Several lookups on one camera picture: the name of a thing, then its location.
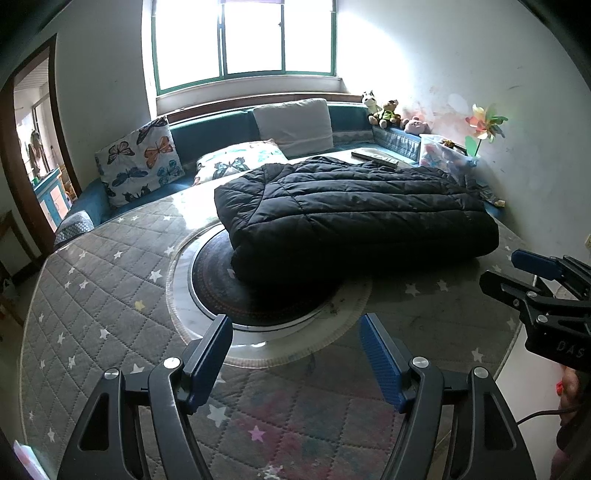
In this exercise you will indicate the black and white cow plush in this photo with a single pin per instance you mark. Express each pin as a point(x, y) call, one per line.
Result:
point(371, 101)

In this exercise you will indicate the remote control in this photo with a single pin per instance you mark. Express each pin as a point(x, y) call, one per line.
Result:
point(376, 158)

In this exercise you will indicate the colourful pinwheel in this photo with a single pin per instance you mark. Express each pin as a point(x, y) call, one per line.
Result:
point(485, 122)

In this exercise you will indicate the flat butterfly print pillow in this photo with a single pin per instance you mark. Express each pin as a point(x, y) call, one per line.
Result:
point(235, 159)

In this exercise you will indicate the person's right hand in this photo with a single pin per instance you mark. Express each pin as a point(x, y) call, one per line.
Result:
point(575, 390)

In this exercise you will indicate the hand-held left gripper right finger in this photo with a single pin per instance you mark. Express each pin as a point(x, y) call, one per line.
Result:
point(381, 364)

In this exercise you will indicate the black puffer jacket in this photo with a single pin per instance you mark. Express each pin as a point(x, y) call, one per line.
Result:
point(360, 212)

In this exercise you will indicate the blue cabinet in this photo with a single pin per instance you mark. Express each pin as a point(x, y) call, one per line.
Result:
point(48, 194)

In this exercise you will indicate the white cushion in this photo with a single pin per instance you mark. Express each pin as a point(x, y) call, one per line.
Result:
point(293, 124)

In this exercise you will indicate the brown plush in green shirt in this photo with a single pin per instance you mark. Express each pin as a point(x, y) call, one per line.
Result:
point(387, 115)

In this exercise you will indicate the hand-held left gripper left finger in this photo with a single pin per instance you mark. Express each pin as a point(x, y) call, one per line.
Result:
point(210, 360)

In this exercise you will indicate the upright butterfly print pillow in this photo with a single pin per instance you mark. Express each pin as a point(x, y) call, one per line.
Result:
point(138, 161)

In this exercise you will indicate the green framed window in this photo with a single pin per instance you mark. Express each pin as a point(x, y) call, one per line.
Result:
point(184, 41)

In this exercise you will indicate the pink plush toy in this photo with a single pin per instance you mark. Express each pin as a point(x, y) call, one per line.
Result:
point(414, 125)

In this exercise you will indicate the teal sofa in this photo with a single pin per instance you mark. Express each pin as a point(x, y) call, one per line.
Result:
point(207, 134)

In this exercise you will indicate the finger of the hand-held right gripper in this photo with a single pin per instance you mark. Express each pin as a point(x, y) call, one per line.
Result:
point(531, 262)
point(501, 284)

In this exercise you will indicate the hanging clothes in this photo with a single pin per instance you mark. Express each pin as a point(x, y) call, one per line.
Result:
point(36, 152)

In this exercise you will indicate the clear plastic storage box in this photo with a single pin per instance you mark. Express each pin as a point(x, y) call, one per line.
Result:
point(443, 157)

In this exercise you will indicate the pink paper sheet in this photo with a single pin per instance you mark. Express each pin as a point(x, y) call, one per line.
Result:
point(30, 461)

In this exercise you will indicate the brown door frame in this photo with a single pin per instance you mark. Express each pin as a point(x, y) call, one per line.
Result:
point(18, 184)

